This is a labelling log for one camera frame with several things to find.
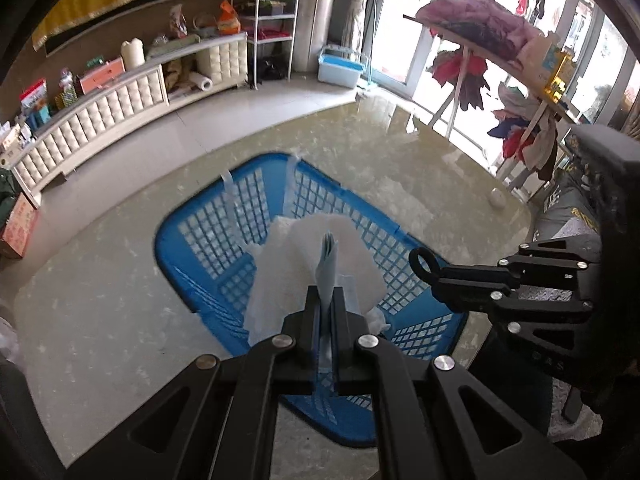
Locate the white embossed paper towel stack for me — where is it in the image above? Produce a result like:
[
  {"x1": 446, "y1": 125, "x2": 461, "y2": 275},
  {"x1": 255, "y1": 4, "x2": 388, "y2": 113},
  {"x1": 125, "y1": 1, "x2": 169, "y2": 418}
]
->
[{"x1": 243, "y1": 214, "x2": 390, "y2": 346}]

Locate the light blue cloth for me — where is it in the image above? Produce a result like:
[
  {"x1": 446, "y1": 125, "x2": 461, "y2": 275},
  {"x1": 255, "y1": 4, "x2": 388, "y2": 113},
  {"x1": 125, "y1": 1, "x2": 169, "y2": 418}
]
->
[{"x1": 316, "y1": 231, "x2": 338, "y2": 372}]

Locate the blue plastic basket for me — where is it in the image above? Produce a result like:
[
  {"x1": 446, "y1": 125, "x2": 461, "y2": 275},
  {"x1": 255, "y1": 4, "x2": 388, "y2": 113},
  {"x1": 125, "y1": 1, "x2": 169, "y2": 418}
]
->
[{"x1": 153, "y1": 152, "x2": 470, "y2": 450}]

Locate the light blue storage bin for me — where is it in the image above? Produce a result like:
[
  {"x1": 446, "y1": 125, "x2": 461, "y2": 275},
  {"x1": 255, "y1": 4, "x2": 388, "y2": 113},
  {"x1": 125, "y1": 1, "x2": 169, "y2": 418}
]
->
[{"x1": 318, "y1": 44, "x2": 371, "y2": 89}]

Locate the wooden ironing board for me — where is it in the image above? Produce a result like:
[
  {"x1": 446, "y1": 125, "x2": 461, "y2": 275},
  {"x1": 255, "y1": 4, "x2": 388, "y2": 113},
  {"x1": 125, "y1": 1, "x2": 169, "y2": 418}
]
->
[{"x1": 401, "y1": 13, "x2": 584, "y2": 196}]

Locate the pink clothes pile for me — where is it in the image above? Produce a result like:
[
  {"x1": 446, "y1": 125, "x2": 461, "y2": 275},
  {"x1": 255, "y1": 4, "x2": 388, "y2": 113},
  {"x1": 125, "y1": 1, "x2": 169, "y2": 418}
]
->
[{"x1": 416, "y1": 0, "x2": 544, "y2": 61}]

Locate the cardboard box with print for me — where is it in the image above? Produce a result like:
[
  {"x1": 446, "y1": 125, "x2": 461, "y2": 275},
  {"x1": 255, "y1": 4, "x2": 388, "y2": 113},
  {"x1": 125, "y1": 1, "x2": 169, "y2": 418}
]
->
[{"x1": 0, "y1": 194, "x2": 38, "y2": 259}]

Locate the white paper towel roll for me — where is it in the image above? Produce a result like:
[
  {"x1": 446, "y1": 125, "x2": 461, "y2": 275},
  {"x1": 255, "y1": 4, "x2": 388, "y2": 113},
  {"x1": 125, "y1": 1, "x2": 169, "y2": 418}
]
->
[{"x1": 189, "y1": 72, "x2": 213, "y2": 91}]

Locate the white metal shelf rack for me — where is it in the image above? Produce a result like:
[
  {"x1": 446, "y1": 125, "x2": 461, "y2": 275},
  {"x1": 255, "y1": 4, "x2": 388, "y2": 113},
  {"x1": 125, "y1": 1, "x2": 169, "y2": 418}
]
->
[{"x1": 230, "y1": 0, "x2": 299, "y2": 89}]

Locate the green plastic bag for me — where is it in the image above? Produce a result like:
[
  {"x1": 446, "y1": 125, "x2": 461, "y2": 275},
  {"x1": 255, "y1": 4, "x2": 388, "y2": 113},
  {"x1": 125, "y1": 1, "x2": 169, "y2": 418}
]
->
[{"x1": 0, "y1": 168, "x2": 21, "y2": 228}]

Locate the white standing air conditioner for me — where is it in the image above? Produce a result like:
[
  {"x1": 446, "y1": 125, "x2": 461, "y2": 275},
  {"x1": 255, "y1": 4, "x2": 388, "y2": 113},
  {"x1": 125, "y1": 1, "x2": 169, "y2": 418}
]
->
[{"x1": 292, "y1": 0, "x2": 334, "y2": 73}]

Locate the orange snack bag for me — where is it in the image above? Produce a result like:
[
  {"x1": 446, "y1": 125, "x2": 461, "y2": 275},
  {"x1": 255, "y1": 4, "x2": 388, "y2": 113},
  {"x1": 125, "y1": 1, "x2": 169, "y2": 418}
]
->
[{"x1": 217, "y1": 0, "x2": 242, "y2": 36}]

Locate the white tufted tv cabinet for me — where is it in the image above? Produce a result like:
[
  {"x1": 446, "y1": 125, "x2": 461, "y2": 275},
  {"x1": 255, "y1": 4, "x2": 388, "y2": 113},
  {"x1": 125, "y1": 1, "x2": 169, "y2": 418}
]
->
[{"x1": 6, "y1": 32, "x2": 247, "y2": 207}]

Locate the white plastic jug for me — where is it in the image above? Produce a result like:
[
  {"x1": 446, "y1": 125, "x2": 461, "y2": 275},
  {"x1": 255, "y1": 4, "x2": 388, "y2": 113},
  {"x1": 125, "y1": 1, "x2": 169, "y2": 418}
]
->
[{"x1": 120, "y1": 38, "x2": 145, "y2": 72}]

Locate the pink drawer box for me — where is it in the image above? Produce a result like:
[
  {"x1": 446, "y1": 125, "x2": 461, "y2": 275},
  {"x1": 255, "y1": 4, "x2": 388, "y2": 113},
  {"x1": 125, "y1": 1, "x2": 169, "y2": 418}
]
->
[{"x1": 77, "y1": 56, "x2": 125, "y2": 94}]

